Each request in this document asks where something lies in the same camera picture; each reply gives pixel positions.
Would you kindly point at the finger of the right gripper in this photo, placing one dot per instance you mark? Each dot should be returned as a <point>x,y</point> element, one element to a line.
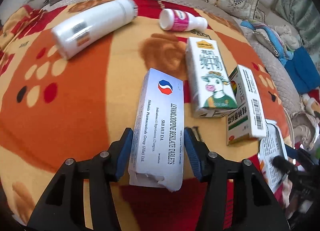
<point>285,166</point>

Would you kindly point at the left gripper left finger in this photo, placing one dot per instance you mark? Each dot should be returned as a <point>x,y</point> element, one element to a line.
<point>61,206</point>

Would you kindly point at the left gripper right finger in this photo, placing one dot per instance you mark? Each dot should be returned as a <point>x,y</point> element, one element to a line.
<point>237,196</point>

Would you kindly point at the white printed wrapper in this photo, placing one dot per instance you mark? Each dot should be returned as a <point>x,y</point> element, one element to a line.
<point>271,146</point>

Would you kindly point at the white green medicine box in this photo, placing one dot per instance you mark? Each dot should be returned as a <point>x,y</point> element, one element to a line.
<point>248,121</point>

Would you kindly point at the milk carton with cow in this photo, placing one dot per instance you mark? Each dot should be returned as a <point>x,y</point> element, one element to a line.
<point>211,93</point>

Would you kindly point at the silver tablet box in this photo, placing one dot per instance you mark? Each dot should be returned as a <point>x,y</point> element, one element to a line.
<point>157,152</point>

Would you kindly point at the plush toy with red hat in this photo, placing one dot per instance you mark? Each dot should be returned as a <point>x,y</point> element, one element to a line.
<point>311,102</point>

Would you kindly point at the blue cushion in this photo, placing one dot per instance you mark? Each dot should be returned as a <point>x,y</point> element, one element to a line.
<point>302,71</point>

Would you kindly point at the colourful striped blanket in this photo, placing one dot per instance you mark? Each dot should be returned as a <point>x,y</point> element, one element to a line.
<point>284,53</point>

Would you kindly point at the beige clothes pile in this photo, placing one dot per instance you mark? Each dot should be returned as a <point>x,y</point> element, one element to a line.
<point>287,37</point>

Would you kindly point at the grey edged pillow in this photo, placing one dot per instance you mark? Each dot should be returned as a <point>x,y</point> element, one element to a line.
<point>262,37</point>

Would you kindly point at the teal patterned curtain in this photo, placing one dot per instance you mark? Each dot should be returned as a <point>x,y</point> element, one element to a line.
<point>304,16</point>

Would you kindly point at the white thermos bottle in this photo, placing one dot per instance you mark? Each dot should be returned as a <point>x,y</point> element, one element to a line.
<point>81,30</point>

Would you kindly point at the pink label yogurt bottle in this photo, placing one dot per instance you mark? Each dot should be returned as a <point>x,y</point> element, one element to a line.
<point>181,21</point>

